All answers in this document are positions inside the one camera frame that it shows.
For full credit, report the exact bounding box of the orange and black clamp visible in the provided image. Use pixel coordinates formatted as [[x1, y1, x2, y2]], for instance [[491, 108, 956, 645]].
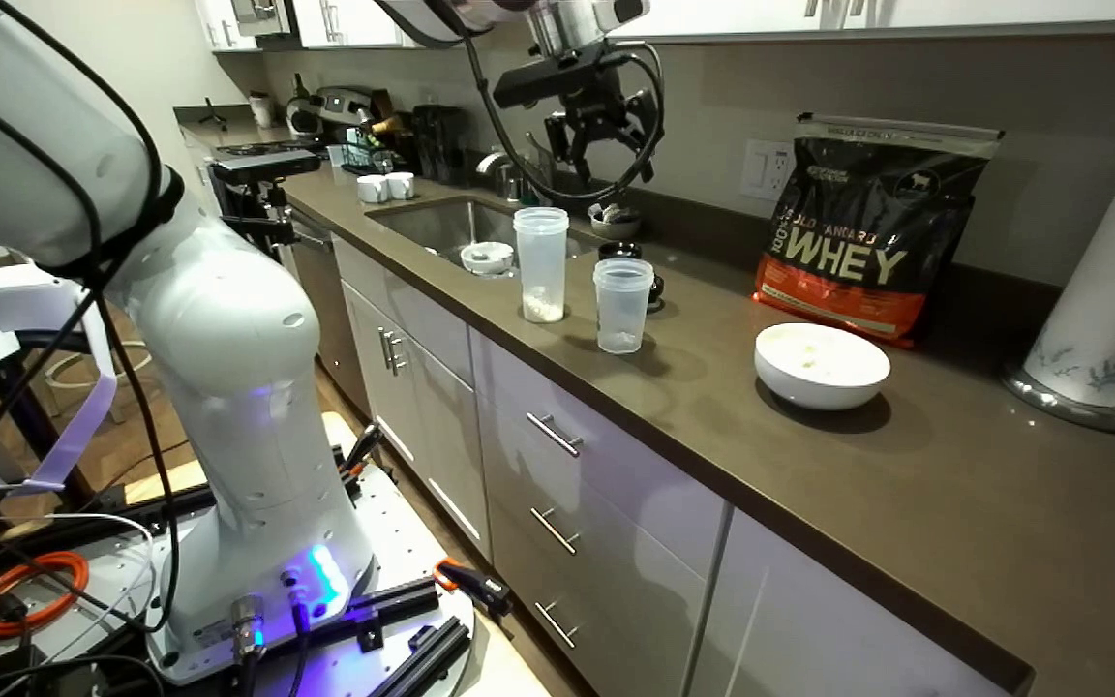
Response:
[[433, 558, 514, 618], [338, 423, 385, 487]]

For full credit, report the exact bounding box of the white bowl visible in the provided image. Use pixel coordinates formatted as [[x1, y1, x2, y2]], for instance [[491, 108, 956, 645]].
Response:
[[753, 322, 893, 412]]

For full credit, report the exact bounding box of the dishwasher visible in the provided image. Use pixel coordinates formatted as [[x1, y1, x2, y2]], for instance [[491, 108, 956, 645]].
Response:
[[285, 207, 372, 419]]

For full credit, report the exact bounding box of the steel sink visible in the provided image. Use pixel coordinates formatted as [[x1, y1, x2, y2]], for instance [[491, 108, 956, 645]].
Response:
[[364, 196, 609, 280]]

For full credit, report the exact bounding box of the drawer handle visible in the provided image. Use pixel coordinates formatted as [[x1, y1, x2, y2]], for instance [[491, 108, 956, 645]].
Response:
[[526, 412, 585, 459], [529, 505, 581, 557], [534, 599, 581, 651]]

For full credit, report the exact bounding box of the drawer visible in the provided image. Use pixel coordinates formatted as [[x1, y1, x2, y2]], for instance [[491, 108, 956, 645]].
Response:
[[488, 503, 706, 697], [476, 397, 715, 679], [467, 328, 735, 584]]

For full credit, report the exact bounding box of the orange cable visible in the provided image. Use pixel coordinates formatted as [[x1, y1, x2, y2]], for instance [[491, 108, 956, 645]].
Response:
[[0, 549, 92, 642]]

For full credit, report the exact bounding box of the short clear plastic cup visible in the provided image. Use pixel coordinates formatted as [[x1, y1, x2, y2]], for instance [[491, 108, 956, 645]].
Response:
[[592, 257, 656, 355]]

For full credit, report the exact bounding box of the black knife block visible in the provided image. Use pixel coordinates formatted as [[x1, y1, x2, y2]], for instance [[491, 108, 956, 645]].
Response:
[[411, 103, 470, 186]]

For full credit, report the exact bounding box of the cabinet door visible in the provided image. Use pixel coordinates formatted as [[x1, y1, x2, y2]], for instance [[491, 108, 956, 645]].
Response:
[[391, 318, 494, 564], [687, 507, 1015, 697], [339, 281, 429, 477]]

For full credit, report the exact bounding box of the white frame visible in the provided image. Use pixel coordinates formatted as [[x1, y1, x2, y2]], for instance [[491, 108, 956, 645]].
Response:
[[0, 262, 120, 497]]

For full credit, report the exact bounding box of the camera on mount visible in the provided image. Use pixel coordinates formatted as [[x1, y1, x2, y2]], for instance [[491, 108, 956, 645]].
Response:
[[206, 147, 323, 255]]

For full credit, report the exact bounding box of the white wall socket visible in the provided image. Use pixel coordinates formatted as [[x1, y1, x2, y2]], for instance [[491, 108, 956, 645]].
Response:
[[740, 138, 797, 203]]

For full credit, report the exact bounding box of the paper towel roll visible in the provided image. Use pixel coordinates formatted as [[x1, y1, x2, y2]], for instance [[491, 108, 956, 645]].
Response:
[[1021, 164, 1115, 413]]

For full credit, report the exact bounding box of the black lid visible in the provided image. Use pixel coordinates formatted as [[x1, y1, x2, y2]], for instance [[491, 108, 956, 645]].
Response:
[[598, 241, 666, 314]]

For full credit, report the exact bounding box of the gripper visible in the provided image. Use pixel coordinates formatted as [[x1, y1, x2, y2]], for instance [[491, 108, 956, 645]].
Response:
[[545, 70, 661, 186]]

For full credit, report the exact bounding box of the silver paper towel holder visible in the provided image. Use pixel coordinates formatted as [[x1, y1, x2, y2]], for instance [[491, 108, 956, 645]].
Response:
[[1001, 362, 1115, 436]]

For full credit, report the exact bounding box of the black and red powder bag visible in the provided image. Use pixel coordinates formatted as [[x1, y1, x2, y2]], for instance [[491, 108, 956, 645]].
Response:
[[752, 112, 1006, 348]]

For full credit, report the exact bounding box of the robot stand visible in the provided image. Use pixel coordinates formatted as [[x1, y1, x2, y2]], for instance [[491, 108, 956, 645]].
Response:
[[0, 411, 558, 697]]

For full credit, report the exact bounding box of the tall clear plastic cup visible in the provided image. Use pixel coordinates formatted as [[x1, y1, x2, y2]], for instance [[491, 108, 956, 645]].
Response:
[[513, 206, 570, 324]]

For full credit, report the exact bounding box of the small grey bowl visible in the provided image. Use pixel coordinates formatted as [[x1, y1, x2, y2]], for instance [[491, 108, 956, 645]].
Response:
[[588, 202, 644, 242]]

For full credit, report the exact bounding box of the dish rack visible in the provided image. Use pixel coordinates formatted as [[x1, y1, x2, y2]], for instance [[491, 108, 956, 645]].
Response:
[[339, 126, 406, 177]]

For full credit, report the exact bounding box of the silver tap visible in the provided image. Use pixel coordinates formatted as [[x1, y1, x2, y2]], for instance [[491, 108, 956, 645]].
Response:
[[475, 149, 526, 203]]

